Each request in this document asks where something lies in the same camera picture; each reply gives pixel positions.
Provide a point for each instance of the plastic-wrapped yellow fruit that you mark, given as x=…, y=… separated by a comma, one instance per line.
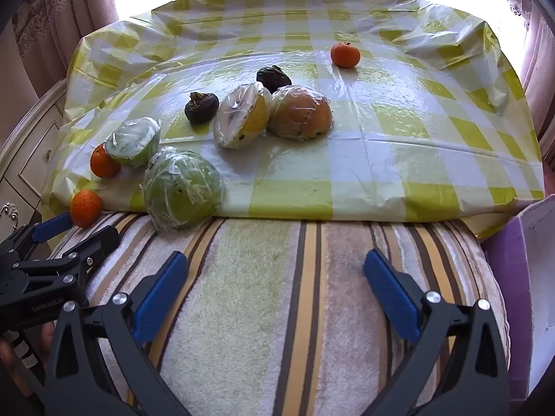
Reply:
x=240, y=117

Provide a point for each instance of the orange tangerine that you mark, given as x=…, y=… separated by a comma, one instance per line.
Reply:
x=86, y=209
x=345, y=55
x=102, y=164

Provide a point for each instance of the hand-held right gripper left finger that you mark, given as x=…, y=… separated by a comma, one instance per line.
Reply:
x=159, y=297

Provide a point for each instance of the plastic-wrapped green fruit half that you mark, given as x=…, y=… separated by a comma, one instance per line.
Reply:
x=132, y=143

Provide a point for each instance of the dark water chestnut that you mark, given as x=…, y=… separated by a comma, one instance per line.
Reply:
x=273, y=79
x=201, y=107

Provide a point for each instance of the yellow checkered plastic tablecloth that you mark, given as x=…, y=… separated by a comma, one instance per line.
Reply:
x=390, y=138

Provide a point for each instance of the pink patterned curtain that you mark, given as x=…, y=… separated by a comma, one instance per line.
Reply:
x=540, y=78
x=65, y=8

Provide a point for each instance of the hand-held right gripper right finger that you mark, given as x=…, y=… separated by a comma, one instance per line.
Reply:
x=392, y=297

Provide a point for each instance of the plastic-wrapped brown fruit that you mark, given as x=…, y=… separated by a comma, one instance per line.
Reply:
x=301, y=112

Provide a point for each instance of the person's left hand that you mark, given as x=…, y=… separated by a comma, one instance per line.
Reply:
x=47, y=337

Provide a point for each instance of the white carved cabinet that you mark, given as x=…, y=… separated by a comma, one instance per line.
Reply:
x=30, y=160

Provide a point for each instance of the striped towel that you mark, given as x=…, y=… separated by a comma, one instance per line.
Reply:
x=269, y=312

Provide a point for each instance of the purple box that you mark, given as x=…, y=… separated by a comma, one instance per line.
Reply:
x=505, y=277

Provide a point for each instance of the plastic-wrapped green round fruit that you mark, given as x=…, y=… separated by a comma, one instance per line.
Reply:
x=182, y=193

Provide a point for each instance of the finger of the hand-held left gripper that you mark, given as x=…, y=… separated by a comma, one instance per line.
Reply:
x=97, y=242
x=52, y=227

